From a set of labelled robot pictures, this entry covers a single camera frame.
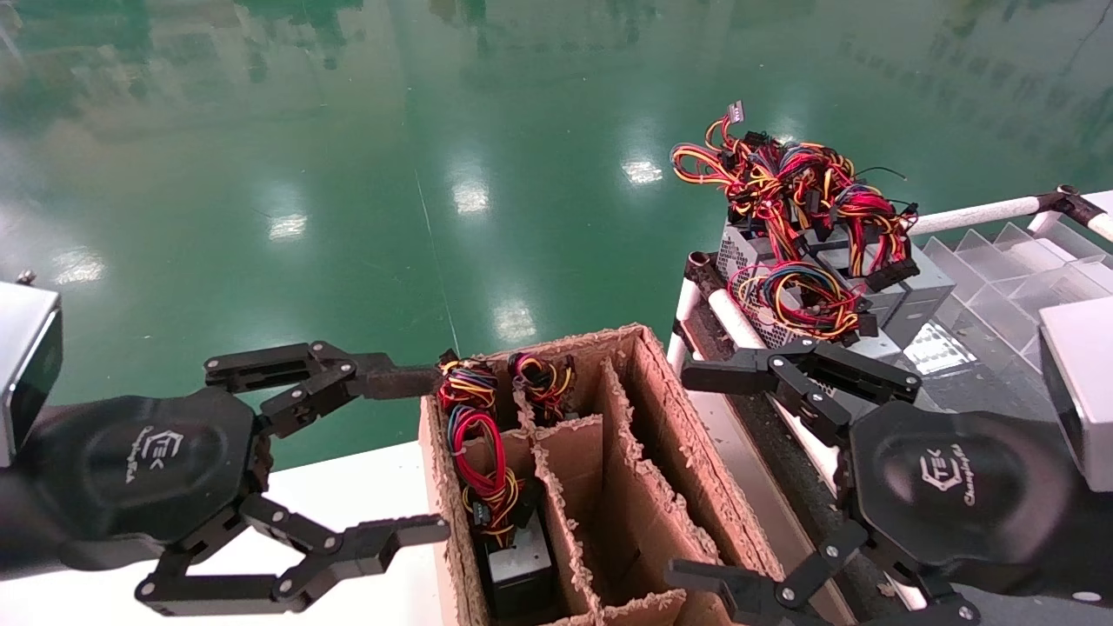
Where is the grey mesh power supply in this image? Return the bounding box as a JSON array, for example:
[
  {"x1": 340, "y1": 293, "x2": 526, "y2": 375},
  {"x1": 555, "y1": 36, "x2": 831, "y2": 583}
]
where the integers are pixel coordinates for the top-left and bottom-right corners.
[{"x1": 726, "y1": 259, "x2": 903, "y2": 401}]

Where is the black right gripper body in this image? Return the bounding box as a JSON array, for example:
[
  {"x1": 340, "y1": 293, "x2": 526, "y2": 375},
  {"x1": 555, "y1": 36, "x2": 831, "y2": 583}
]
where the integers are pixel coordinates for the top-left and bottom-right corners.
[{"x1": 848, "y1": 400, "x2": 1088, "y2": 585}]

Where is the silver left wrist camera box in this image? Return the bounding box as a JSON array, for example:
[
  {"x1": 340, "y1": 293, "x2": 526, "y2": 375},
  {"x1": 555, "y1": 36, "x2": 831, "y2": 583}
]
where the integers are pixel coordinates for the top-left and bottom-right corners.
[{"x1": 0, "y1": 271, "x2": 63, "y2": 470}]

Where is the power supply with cable pile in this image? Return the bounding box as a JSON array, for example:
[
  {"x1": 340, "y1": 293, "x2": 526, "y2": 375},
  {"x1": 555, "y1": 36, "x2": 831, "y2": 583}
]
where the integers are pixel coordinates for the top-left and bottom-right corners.
[{"x1": 671, "y1": 100, "x2": 862, "y2": 279}]

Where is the grey power supply, red bundle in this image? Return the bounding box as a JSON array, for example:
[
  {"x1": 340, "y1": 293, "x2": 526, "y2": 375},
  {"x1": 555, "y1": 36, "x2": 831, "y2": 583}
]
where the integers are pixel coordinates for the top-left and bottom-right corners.
[{"x1": 817, "y1": 183, "x2": 957, "y2": 349}]

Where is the power supply with coloured cables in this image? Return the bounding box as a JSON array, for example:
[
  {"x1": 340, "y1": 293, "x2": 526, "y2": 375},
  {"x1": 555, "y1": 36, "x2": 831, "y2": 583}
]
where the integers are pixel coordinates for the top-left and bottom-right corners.
[
  {"x1": 509, "y1": 350, "x2": 576, "y2": 425},
  {"x1": 435, "y1": 350, "x2": 499, "y2": 416}
]

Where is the white pipe rack frame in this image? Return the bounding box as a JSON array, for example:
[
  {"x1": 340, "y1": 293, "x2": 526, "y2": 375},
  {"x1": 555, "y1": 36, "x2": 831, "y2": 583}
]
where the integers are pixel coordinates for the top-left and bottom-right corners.
[{"x1": 665, "y1": 184, "x2": 1113, "y2": 626}]

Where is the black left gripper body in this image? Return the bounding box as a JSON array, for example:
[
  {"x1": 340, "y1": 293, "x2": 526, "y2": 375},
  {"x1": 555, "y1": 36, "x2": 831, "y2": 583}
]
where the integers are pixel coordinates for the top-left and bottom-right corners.
[{"x1": 24, "y1": 387, "x2": 273, "y2": 572}]

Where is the power supply with red cables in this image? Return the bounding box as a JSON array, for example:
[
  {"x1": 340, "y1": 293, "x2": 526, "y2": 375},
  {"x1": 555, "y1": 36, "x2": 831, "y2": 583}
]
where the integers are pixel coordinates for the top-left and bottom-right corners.
[{"x1": 446, "y1": 404, "x2": 557, "y2": 620}]

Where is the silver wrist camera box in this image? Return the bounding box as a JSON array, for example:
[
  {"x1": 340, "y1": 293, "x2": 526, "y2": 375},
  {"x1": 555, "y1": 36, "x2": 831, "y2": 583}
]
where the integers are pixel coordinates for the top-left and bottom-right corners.
[
  {"x1": 1039, "y1": 297, "x2": 1113, "y2": 494},
  {"x1": 0, "y1": 271, "x2": 63, "y2": 470}
]

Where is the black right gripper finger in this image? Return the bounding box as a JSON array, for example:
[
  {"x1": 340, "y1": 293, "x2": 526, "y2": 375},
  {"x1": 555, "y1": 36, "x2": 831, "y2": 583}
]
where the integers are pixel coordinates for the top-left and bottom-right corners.
[
  {"x1": 681, "y1": 337, "x2": 923, "y2": 449},
  {"x1": 665, "y1": 524, "x2": 983, "y2": 626}
]

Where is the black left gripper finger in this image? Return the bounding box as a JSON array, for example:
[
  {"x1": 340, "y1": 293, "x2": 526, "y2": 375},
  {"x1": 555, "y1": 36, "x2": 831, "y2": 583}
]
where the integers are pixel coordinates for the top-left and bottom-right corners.
[
  {"x1": 135, "y1": 494, "x2": 451, "y2": 616},
  {"x1": 204, "y1": 341, "x2": 444, "y2": 438}
]

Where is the clear plastic divider tray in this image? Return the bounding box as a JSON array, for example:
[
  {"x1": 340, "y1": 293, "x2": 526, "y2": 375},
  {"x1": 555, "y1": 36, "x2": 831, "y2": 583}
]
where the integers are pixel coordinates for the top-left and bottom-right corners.
[{"x1": 922, "y1": 222, "x2": 1113, "y2": 410}]

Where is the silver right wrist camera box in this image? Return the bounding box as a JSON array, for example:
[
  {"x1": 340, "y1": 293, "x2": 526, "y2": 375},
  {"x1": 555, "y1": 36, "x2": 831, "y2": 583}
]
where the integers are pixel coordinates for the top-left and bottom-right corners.
[{"x1": 1039, "y1": 297, "x2": 1113, "y2": 494}]

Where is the brown cardboard divider box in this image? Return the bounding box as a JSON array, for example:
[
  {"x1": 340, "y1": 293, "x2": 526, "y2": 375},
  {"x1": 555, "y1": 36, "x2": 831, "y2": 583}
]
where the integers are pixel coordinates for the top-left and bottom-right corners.
[{"x1": 417, "y1": 323, "x2": 788, "y2": 626}]

